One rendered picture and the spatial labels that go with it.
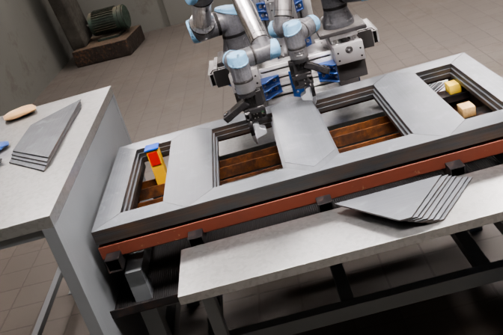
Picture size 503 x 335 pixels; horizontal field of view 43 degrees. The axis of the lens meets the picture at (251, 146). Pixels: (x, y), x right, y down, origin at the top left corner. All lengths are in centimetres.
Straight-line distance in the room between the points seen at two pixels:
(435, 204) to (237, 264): 62
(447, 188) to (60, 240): 120
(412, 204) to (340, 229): 23
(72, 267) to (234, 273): 51
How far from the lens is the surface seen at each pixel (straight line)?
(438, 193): 202
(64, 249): 203
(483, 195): 204
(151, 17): 993
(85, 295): 212
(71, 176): 225
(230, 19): 300
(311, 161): 217
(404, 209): 195
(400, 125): 236
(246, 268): 193
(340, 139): 267
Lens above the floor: 181
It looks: 23 degrees down
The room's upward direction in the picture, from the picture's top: 16 degrees counter-clockwise
